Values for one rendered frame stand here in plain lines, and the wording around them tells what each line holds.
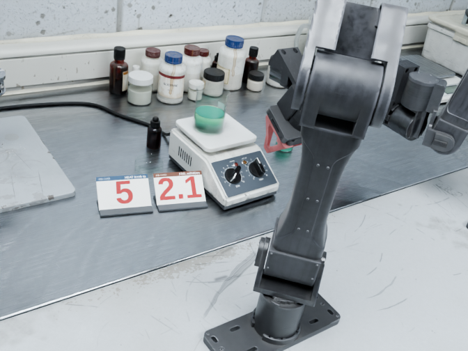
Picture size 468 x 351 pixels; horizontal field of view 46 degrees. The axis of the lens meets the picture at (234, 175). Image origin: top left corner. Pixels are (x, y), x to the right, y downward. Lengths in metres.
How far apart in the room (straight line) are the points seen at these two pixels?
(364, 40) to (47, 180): 0.63
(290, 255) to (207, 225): 0.29
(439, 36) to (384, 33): 1.45
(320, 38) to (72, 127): 0.75
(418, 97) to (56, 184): 0.68
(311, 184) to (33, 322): 0.41
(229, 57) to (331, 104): 0.89
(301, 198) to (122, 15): 0.90
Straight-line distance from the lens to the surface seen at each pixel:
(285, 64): 0.90
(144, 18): 1.44
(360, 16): 0.61
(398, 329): 0.87
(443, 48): 2.01
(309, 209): 0.64
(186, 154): 1.04
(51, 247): 0.89
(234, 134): 1.05
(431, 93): 1.10
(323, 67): 0.54
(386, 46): 0.56
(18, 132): 1.17
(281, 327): 0.75
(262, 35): 1.61
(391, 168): 1.26
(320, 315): 0.83
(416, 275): 0.98
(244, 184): 1.00
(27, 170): 1.05
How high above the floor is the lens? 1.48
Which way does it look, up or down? 32 degrees down
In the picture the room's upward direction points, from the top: 10 degrees clockwise
